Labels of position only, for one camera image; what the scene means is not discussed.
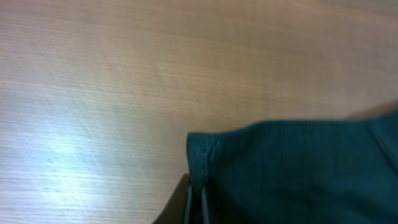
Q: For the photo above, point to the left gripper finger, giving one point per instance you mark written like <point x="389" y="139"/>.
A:
<point x="174" y="210"/>

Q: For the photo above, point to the black shorts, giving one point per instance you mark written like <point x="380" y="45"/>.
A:
<point x="304" y="171"/>

